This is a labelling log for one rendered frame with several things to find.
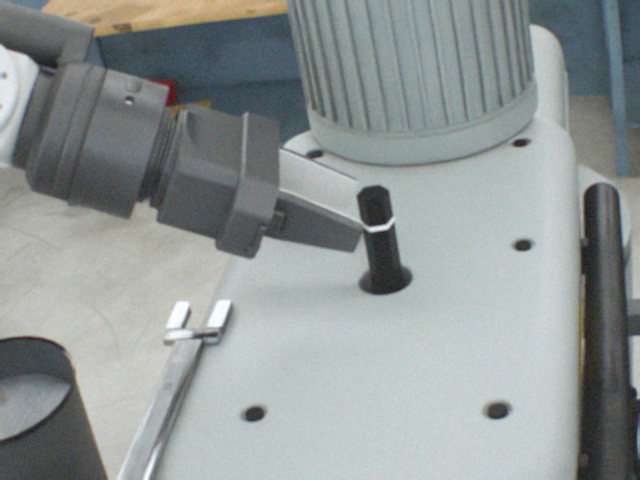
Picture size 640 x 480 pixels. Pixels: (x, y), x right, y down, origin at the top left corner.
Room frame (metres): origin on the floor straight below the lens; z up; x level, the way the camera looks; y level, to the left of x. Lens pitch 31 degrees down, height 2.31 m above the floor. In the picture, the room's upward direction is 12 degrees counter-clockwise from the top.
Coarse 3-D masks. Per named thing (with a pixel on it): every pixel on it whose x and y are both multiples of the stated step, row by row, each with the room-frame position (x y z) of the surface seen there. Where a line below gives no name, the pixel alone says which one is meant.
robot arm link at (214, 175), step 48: (144, 96) 0.62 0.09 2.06; (96, 144) 0.59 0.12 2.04; (144, 144) 0.59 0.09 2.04; (192, 144) 0.61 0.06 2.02; (240, 144) 0.63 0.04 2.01; (96, 192) 0.59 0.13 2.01; (144, 192) 0.60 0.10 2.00; (192, 192) 0.59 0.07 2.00; (240, 192) 0.58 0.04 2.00; (240, 240) 0.57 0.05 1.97
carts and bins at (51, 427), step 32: (0, 352) 2.57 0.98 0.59; (32, 352) 2.56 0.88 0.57; (64, 352) 2.46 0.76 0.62; (0, 384) 2.53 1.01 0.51; (32, 384) 2.50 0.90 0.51; (64, 384) 2.47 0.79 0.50; (0, 416) 2.37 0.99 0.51; (32, 416) 2.35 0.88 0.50; (64, 416) 2.23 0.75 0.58; (0, 448) 2.11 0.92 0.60; (32, 448) 2.14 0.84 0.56; (64, 448) 2.20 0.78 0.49; (96, 448) 2.35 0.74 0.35
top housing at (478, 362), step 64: (448, 192) 0.72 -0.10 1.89; (512, 192) 0.70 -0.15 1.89; (576, 192) 0.72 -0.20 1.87; (256, 256) 0.68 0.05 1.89; (320, 256) 0.67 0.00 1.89; (448, 256) 0.63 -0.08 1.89; (512, 256) 0.62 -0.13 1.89; (576, 256) 0.63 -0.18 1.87; (256, 320) 0.60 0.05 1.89; (320, 320) 0.59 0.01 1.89; (384, 320) 0.58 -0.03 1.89; (448, 320) 0.56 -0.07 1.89; (512, 320) 0.55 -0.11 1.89; (576, 320) 0.56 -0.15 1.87; (192, 384) 0.55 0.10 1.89; (256, 384) 0.54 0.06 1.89; (320, 384) 0.52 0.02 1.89; (384, 384) 0.51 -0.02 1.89; (448, 384) 0.50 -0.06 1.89; (512, 384) 0.49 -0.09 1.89; (576, 384) 0.51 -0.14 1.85; (192, 448) 0.49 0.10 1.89; (256, 448) 0.48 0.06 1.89; (320, 448) 0.47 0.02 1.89; (384, 448) 0.46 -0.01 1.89; (448, 448) 0.44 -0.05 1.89; (512, 448) 0.43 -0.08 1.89; (576, 448) 0.49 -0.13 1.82
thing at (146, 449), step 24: (216, 312) 0.61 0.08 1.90; (168, 336) 0.60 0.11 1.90; (192, 336) 0.59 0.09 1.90; (216, 336) 0.59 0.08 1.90; (168, 360) 0.57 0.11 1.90; (192, 360) 0.56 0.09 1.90; (168, 384) 0.54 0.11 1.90; (168, 408) 0.52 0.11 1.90; (144, 432) 0.50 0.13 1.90; (168, 432) 0.50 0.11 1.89; (144, 456) 0.48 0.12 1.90
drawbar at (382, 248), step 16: (368, 192) 0.62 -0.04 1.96; (384, 192) 0.62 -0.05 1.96; (368, 208) 0.61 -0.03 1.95; (384, 208) 0.61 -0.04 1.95; (368, 224) 0.61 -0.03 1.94; (384, 224) 0.61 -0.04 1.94; (368, 240) 0.62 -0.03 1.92; (384, 240) 0.61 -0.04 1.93; (368, 256) 0.62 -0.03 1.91; (384, 256) 0.61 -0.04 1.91; (384, 272) 0.61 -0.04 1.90; (400, 272) 0.62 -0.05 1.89; (384, 288) 0.61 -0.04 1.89; (400, 288) 0.62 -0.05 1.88
